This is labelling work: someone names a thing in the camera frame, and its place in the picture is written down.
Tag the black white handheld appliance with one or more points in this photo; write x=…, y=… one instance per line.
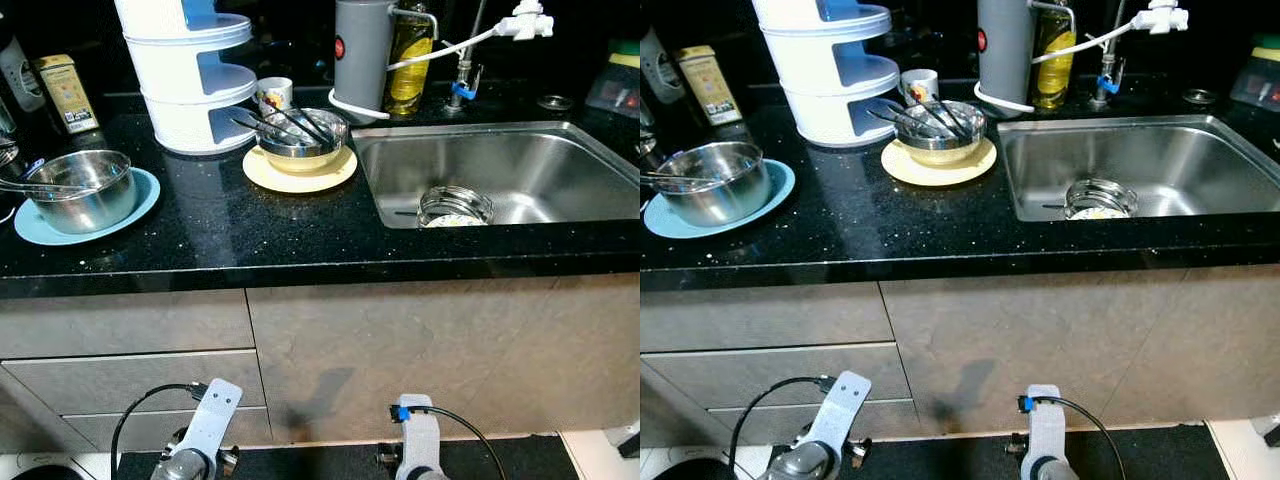
x=660, y=65
x=18, y=75

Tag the blue faucet clip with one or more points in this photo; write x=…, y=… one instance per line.
x=462, y=90
x=1107, y=85

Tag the large steel pot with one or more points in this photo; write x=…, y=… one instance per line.
x=90, y=205
x=725, y=195

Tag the steel fork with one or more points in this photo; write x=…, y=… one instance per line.
x=50, y=184
x=680, y=178

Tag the yellow plate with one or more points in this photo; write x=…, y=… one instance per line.
x=940, y=175
x=300, y=182

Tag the clear plastic container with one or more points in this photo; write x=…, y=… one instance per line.
x=1258, y=80
x=612, y=90

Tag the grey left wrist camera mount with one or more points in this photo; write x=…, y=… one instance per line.
x=210, y=420
x=835, y=410

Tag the white tiered storage rack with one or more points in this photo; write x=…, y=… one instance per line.
x=180, y=100
x=820, y=100

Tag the white faucet diverter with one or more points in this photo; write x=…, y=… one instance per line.
x=525, y=20
x=1165, y=15

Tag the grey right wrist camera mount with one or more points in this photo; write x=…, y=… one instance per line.
x=1045, y=430
x=420, y=435

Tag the chrome faucet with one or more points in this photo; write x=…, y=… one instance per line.
x=1112, y=50
x=468, y=55

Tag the yellow oil bottle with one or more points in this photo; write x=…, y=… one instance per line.
x=1055, y=65
x=410, y=70

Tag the brown cabinet door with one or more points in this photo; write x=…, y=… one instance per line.
x=1100, y=340
x=480, y=350

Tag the white lemon print plate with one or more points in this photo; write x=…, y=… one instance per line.
x=1100, y=213
x=455, y=221

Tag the grey drawer front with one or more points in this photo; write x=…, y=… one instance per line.
x=120, y=325
x=760, y=318
x=760, y=378
x=890, y=425
x=130, y=385
x=90, y=430

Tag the light blue plate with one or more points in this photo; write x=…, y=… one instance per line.
x=140, y=205
x=780, y=190

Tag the white printed mug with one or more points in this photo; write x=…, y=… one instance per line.
x=918, y=87
x=272, y=95

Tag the clear glass jar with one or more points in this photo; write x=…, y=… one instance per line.
x=1100, y=192
x=455, y=200

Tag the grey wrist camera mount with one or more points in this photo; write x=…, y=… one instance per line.
x=835, y=410
x=420, y=435
x=1045, y=430
x=210, y=420

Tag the small steel bowl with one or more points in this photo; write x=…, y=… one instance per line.
x=325, y=142
x=965, y=135

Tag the yellow tea tin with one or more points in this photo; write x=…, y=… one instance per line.
x=712, y=88
x=68, y=95

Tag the steel electric kettle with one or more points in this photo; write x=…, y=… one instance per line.
x=648, y=150

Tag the round steel sink plug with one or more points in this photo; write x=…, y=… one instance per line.
x=555, y=102
x=1199, y=97

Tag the stainless steel sink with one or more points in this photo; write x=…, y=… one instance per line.
x=540, y=170
x=1190, y=165

